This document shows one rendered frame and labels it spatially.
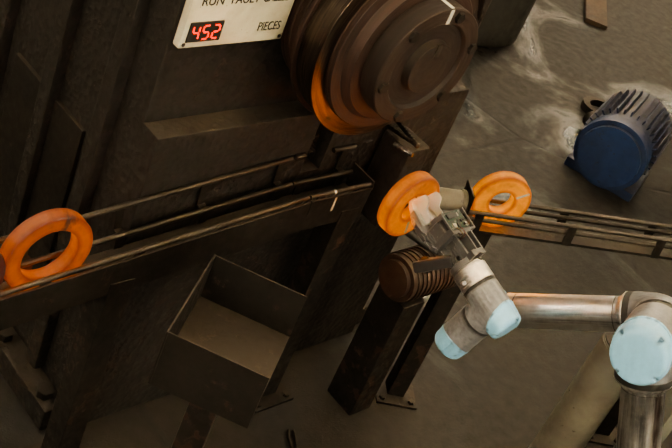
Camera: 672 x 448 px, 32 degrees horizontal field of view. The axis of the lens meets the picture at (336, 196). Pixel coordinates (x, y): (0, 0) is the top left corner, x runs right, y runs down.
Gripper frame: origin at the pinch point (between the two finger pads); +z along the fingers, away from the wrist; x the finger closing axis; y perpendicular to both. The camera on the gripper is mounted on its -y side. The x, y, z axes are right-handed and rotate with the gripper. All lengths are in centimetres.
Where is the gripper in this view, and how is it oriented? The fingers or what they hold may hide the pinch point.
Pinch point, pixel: (412, 197)
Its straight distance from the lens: 251.1
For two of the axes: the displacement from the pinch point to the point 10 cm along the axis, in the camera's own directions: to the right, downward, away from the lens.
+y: 4.7, -5.8, -6.7
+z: -5.0, -8.0, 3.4
